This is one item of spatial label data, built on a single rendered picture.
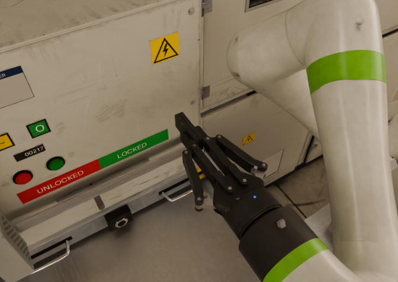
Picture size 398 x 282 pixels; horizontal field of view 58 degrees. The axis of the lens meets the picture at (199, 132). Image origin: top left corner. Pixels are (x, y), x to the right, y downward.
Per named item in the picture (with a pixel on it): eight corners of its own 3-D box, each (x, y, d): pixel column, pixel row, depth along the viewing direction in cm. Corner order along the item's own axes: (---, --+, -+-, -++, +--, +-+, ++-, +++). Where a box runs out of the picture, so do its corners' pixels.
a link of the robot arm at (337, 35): (314, 18, 70) (280, -7, 62) (384, -11, 61) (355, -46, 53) (324, 108, 66) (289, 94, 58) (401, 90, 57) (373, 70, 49)
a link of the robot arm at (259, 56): (334, 129, 107) (217, 25, 75) (393, 118, 96) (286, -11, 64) (334, 170, 102) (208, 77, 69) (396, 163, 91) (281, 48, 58)
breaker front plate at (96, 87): (201, 168, 95) (202, -4, 60) (12, 262, 78) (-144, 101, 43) (199, 164, 96) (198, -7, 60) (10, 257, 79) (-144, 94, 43)
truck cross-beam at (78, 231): (210, 174, 99) (211, 160, 95) (6, 278, 80) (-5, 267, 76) (201, 162, 102) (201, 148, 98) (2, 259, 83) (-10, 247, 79)
